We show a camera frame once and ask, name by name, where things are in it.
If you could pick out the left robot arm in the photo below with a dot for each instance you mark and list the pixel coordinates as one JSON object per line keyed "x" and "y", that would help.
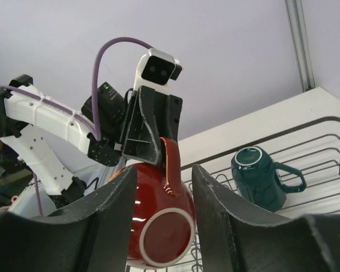
{"x": 25, "y": 112}

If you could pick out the right aluminium frame post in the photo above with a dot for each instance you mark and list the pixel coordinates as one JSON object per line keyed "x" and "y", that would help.
{"x": 300, "y": 41}

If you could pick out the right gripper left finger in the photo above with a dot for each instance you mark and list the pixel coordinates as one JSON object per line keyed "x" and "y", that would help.
{"x": 90, "y": 234}

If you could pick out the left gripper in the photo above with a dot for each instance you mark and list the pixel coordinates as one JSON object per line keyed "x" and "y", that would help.
{"x": 139, "y": 111}

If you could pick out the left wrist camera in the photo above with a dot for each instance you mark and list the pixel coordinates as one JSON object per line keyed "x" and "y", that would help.
{"x": 155, "y": 69}

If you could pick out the red cup white inside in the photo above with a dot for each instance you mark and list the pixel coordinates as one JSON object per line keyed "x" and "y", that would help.
{"x": 164, "y": 220}

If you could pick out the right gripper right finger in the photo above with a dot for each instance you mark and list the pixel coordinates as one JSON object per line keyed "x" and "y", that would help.
{"x": 236, "y": 235}

